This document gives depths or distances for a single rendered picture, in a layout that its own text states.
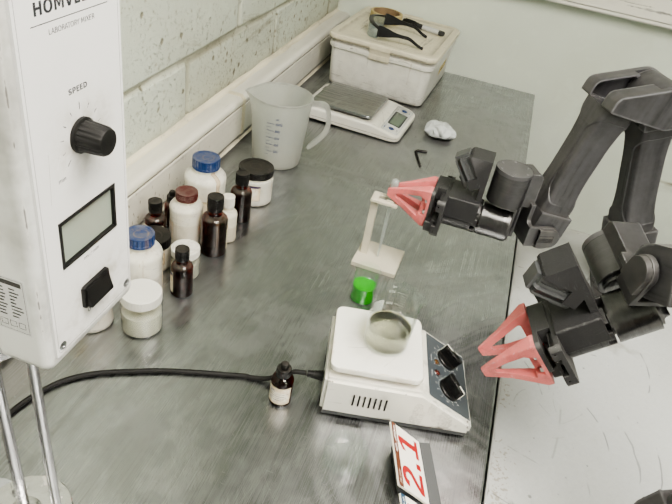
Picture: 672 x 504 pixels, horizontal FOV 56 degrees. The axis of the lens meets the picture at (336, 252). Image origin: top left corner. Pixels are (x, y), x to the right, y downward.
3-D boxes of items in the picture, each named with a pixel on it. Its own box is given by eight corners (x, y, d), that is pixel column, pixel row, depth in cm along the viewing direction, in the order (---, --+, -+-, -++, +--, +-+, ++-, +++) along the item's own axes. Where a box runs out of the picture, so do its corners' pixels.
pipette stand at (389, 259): (404, 254, 117) (420, 195, 109) (393, 278, 110) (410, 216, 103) (362, 241, 118) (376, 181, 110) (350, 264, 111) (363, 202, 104)
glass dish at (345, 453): (356, 486, 76) (359, 474, 74) (314, 466, 77) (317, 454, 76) (372, 452, 80) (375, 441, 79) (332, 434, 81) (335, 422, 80)
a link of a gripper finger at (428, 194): (388, 179, 102) (444, 195, 100) (398, 161, 107) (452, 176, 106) (380, 214, 106) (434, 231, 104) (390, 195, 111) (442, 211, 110)
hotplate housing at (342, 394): (458, 369, 95) (473, 329, 90) (466, 440, 84) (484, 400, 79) (311, 344, 94) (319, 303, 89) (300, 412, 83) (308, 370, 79)
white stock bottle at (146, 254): (150, 312, 94) (149, 250, 87) (111, 300, 95) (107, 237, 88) (170, 288, 99) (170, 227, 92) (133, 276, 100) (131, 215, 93)
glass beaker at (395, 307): (356, 352, 82) (368, 303, 77) (366, 321, 87) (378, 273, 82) (408, 368, 81) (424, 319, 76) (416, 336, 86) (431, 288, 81)
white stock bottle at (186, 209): (208, 238, 111) (210, 189, 105) (189, 253, 107) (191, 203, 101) (181, 227, 113) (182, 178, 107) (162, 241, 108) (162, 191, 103)
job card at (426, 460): (429, 444, 82) (437, 424, 80) (441, 508, 75) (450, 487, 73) (383, 441, 82) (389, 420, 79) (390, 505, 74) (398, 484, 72)
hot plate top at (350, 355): (420, 323, 89) (422, 318, 89) (423, 387, 80) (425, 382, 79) (336, 309, 89) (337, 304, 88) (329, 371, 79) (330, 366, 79)
